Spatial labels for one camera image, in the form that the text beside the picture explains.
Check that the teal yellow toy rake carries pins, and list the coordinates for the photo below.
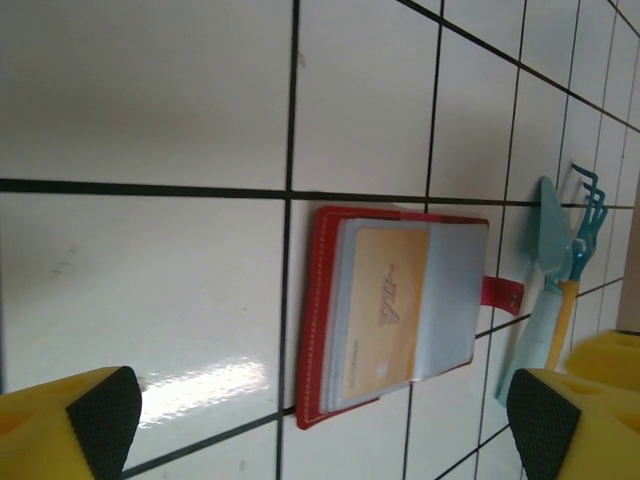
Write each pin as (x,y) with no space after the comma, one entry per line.
(567,310)

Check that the gold VIP credit card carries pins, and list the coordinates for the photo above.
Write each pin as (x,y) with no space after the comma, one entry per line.
(385,310)

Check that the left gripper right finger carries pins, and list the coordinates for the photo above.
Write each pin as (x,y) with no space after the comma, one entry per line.
(575,430)

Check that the red card holder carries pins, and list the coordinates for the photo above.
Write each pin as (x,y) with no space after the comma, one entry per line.
(320,320)

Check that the light blue toy shovel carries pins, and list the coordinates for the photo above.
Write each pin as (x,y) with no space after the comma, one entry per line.
(537,320)

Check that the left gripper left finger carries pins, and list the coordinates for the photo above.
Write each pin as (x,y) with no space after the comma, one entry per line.
(60,430)

